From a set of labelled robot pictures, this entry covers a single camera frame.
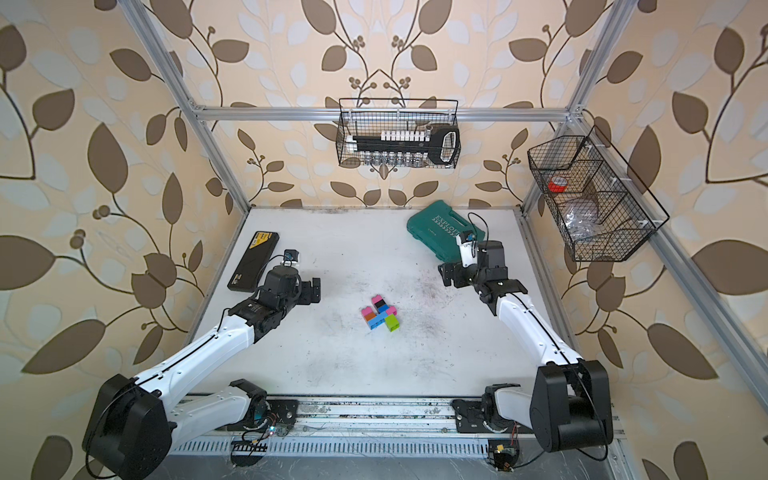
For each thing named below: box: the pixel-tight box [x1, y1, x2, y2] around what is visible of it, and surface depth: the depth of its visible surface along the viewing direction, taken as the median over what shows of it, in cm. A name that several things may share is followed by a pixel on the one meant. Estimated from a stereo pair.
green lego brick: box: [385, 314, 401, 332], surface depth 90 cm
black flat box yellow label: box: [227, 231, 280, 293], surface depth 104 cm
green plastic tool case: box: [406, 200, 485, 264], surface depth 111 cm
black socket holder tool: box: [352, 125, 461, 164], surface depth 86 cm
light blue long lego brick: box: [367, 311, 388, 330], surface depth 91 cm
